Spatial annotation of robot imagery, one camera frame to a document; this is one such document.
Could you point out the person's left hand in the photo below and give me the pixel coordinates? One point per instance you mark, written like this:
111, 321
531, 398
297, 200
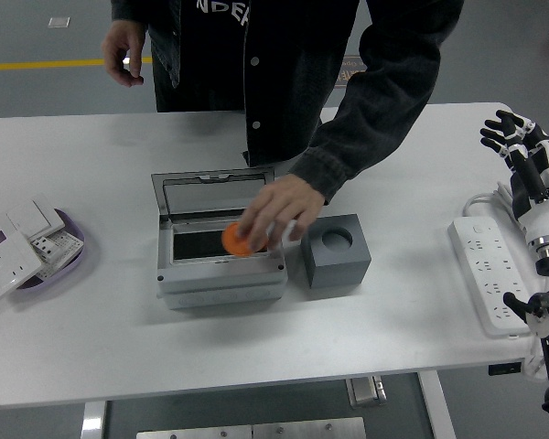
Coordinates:
283, 201

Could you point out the person's right hand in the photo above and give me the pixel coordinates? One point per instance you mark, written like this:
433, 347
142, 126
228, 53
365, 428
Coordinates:
123, 50

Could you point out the orange cylinder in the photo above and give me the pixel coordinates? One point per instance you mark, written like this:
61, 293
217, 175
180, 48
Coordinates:
233, 242

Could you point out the grey electrical box with lid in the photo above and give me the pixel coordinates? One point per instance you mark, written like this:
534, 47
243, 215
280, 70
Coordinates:
219, 283

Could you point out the person's left forearm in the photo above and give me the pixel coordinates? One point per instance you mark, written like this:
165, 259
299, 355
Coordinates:
370, 137

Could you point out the person's right forearm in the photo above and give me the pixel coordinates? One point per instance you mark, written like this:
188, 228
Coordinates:
128, 9

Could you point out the grey cube with round hole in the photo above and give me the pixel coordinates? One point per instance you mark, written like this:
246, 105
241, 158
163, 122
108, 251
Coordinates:
338, 274

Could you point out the small metal floor plate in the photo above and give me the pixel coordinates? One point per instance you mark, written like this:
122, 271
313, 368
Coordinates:
58, 22

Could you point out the yellow floor tape line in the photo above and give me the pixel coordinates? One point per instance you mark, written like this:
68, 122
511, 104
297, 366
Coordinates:
50, 65

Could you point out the person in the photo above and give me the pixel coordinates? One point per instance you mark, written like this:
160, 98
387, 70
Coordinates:
279, 68

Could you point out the brown floor sign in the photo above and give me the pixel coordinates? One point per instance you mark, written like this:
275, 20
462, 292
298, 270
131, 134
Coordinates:
350, 75

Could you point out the black table control panel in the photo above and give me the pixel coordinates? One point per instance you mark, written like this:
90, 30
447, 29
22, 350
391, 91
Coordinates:
504, 368

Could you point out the white perforated socket panel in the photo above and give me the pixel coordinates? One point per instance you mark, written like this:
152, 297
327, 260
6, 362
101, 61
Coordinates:
68, 244

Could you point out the small white socket insert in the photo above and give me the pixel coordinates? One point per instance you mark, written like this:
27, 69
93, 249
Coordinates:
45, 247

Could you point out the white table leg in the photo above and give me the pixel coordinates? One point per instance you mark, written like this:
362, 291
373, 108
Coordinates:
437, 407
93, 423

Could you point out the purple tray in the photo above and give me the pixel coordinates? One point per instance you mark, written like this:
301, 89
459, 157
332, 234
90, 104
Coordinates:
68, 270

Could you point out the white wall switch plate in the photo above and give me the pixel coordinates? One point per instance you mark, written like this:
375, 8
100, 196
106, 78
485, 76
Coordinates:
27, 217

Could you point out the grey metal table bracket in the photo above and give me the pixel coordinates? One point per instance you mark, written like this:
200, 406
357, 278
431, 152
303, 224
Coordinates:
365, 392

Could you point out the metal base plate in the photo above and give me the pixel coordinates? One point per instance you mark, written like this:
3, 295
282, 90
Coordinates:
256, 431

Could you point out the white wall socket plate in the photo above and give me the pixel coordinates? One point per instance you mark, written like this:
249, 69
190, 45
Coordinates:
4, 270

